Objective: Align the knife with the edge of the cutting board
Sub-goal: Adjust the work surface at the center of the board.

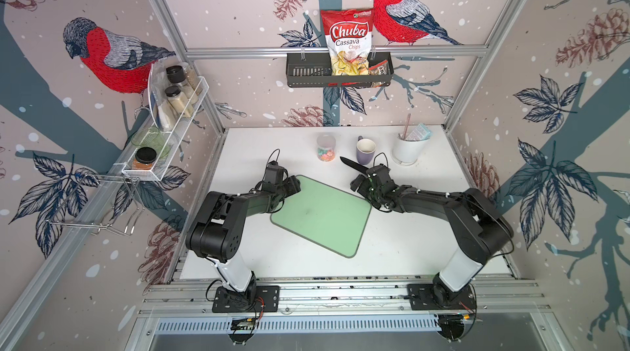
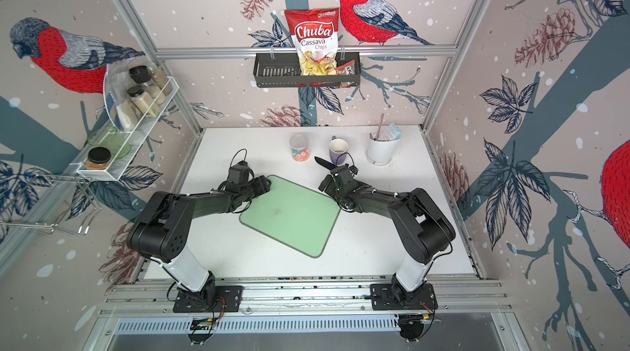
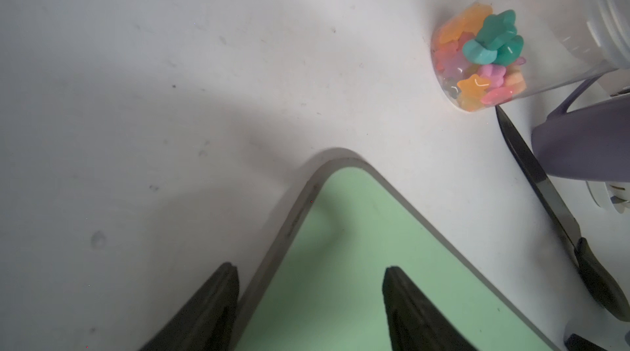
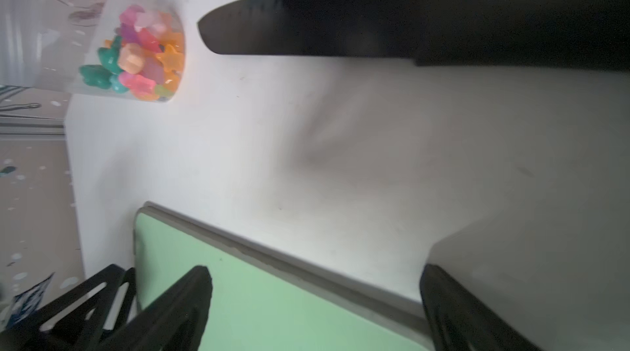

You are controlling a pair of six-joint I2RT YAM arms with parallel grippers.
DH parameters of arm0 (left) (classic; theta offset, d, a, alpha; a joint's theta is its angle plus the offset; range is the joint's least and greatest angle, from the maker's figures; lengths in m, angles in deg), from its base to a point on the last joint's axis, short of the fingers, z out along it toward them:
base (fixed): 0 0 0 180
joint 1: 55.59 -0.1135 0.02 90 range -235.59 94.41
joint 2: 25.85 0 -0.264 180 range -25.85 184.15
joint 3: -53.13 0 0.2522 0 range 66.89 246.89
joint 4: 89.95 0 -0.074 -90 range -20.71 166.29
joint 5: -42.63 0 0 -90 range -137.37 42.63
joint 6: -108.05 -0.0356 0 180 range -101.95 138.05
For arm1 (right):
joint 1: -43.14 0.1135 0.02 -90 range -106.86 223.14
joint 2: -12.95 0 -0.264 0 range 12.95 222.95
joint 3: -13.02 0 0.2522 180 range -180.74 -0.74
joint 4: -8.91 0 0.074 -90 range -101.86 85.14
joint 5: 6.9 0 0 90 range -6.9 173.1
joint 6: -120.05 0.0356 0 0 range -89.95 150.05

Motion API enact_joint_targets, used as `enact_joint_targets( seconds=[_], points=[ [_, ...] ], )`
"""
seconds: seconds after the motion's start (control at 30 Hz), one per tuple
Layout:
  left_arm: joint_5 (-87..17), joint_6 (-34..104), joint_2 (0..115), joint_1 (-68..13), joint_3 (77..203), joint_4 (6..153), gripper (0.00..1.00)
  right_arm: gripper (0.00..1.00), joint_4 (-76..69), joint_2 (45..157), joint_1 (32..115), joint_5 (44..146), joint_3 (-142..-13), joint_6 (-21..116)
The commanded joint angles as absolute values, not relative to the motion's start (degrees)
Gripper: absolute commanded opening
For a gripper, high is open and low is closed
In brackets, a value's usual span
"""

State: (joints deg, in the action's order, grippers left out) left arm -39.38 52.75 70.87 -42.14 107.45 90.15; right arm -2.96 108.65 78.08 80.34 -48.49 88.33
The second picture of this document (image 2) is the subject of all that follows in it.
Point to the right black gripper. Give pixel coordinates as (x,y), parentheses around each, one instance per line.
(329,188)

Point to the clear candy jar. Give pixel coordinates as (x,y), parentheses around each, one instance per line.
(299,147)

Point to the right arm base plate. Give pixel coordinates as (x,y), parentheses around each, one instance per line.
(394,297)

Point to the white utensil cup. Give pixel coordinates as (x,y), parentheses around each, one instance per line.
(380,153)

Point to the green cutting board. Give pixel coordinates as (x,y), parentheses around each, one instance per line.
(293,215)

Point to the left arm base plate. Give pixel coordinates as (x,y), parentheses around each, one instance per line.
(217,299)

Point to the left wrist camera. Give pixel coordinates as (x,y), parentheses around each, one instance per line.
(240,174)

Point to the black wire basket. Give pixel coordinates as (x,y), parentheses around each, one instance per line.
(282,70)

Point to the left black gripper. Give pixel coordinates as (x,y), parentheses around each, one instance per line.
(262,186)

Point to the clear acrylic wall shelf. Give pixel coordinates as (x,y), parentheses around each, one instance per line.
(125,116)

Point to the orange jar black lid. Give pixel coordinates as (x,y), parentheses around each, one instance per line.
(98,158)

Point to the pink straw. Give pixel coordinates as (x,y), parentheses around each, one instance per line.
(379,127)

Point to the red cassava chips bag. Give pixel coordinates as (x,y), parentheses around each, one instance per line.
(314,34)

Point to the purple mug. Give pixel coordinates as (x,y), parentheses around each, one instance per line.
(338,150)

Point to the green glass bowl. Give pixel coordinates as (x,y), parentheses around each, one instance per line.
(112,139)

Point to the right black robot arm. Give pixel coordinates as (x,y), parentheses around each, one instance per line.
(424,232)

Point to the small snack packet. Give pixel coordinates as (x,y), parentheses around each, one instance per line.
(349,68)

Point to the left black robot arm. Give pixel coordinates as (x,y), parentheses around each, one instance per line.
(161,232)

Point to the black lid spice jar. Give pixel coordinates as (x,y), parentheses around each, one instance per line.
(142,77)

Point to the wire wall rack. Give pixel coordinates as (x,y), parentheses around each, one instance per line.
(62,204)

